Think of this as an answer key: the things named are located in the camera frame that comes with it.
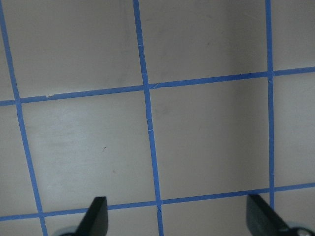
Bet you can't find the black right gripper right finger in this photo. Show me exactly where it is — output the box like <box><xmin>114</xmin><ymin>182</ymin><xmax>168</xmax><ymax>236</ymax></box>
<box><xmin>246</xmin><ymin>194</ymin><xmax>290</xmax><ymax>236</ymax></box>

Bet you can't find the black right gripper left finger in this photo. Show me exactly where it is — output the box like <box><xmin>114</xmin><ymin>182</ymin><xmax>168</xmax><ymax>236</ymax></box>
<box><xmin>74</xmin><ymin>196</ymin><xmax>109</xmax><ymax>236</ymax></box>

